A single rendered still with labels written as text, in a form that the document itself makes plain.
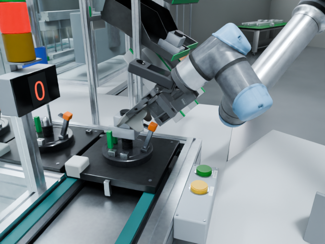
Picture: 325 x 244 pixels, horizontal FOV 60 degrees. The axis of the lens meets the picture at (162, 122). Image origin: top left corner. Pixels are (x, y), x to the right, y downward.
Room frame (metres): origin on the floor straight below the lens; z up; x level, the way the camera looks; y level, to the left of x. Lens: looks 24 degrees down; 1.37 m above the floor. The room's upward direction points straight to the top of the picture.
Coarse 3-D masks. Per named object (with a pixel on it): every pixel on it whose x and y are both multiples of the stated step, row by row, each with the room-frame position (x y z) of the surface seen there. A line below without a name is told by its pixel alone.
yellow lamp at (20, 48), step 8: (8, 40) 0.51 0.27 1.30; (16, 40) 0.51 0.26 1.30; (24, 40) 0.51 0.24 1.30; (32, 40) 0.54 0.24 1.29; (8, 48) 0.51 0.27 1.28; (16, 48) 0.51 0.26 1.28; (24, 48) 0.51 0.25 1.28; (32, 48) 0.53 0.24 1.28; (8, 56) 0.51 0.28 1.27; (16, 56) 0.51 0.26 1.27; (24, 56) 0.51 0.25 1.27; (32, 56) 0.52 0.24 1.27
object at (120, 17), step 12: (108, 0) 0.95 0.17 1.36; (120, 0) 1.03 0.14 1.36; (108, 12) 0.95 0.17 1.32; (120, 12) 0.93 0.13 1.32; (144, 12) 1.04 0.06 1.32; (156, 12) 1.02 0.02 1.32; (120, 24) 0.93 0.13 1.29; (144, 24) 1.04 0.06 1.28; (156, 24) 1.02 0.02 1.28; (132, 36) 0.91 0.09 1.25; (144, 36) 0.89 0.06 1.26; (156, 36) 1.01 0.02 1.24; (156, 48) 0.87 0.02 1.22; (168, 60) 0.86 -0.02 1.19
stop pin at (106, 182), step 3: (105, 180) 0.56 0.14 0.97; (108, 180) 0.56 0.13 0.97; (105, 183) 0.55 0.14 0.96; (108, 183) 0.55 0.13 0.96; (105, 186) 0.55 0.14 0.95; (108, 186) 0.55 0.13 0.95; (105, 189) 0.55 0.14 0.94; (108, 189) 0.55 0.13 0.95; (111, 189) 0.56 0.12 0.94; (105, 192) 0.55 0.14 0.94; (108, 192) 0.55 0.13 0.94; (111, 192) 0.56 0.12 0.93; (105, 195) 0.55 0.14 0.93; (108, 195) 0.55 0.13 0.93
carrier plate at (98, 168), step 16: (96, 144) 0.73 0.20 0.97; (160, 144) 0.73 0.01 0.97; (176, 144) 0.73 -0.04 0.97; (96, 160) 0.64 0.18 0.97; (160, 160) 0.64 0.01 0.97; (80, 176) 0.59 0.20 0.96; (96, 176) 0.57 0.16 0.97; (112, 176) 0.57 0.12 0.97; (128, 176) 0.57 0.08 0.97; (144, 176) 0.57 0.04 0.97; (160, 176) 0.57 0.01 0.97
